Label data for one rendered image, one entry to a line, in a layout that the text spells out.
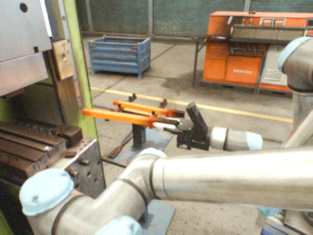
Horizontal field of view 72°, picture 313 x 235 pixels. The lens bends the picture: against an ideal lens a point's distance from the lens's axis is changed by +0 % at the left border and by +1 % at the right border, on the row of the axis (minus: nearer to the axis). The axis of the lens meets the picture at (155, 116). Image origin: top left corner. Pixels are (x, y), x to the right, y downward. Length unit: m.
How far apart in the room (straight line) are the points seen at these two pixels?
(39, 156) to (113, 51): 3.94
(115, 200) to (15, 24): 0.64
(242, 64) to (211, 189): 3.89
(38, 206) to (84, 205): 0.06
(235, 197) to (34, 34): 0.78
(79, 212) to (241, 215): 1.76
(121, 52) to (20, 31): 3.90
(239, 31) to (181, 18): 4.69
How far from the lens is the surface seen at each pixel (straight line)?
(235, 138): 0.73
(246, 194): 0.31
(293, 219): 1.02
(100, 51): 4.88
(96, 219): 0.34
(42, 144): 1.05
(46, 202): 0.37
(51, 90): 1.18
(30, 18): 0.87
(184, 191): 0.34
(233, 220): 1.98
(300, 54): 0.72
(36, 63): 0.88
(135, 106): 1.19
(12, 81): 0.83
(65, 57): 1.15
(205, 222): 1.91
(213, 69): 4.22
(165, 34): 8.63
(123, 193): 0.36
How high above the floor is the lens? 1.54
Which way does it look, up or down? 29 degrees down
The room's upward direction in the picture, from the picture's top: straight up
